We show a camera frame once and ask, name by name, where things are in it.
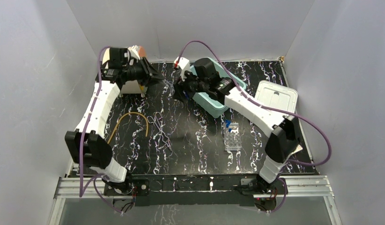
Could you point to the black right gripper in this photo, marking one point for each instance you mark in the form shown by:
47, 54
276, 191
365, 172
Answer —
179, 87

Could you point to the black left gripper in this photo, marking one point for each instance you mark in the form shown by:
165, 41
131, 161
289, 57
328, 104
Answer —
144, 71

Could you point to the clear acrylic test tube rack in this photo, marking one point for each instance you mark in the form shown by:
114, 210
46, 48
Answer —
232, 140

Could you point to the white plastic bin lid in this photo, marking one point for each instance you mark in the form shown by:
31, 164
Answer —
277, 96

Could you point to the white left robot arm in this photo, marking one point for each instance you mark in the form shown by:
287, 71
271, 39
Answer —
86, 143

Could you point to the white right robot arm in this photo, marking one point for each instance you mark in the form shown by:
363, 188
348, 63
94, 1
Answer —
281, 128

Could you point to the cream cylindrical centrifuge machine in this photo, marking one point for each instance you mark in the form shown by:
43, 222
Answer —
132, 87

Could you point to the teal plastic bin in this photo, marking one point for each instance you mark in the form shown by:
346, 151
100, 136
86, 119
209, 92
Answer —
215, 106

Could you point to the small paper label card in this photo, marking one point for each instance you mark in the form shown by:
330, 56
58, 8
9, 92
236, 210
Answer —
298, 149

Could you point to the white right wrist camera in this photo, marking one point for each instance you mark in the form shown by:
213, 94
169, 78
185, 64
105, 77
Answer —
184, 65

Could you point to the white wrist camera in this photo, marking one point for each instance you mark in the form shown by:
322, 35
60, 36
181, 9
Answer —
134, 52
184, 65

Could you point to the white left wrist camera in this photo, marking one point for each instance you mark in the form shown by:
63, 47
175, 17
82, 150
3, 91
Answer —
134, 52

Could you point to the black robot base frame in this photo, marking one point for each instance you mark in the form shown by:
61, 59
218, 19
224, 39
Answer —
208, 189

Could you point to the aluminium rail frame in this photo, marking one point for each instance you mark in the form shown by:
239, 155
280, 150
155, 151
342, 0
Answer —
314, 186

